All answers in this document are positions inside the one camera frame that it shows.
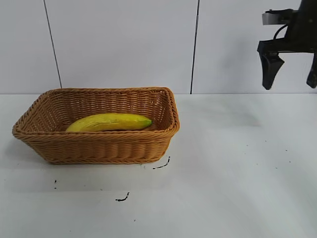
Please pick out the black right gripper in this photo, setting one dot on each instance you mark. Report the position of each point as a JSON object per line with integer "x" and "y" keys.
{"x": 302, "y": 34}

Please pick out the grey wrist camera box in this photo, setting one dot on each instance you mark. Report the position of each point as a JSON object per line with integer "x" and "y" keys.
{"x": 272, "y": 18}

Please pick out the woven wicker basket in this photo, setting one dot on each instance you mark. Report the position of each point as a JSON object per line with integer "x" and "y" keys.
{"x": 99, "y": 148}

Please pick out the yellow banana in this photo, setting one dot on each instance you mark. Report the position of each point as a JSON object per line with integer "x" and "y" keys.
{"x": 109, "y": 122}

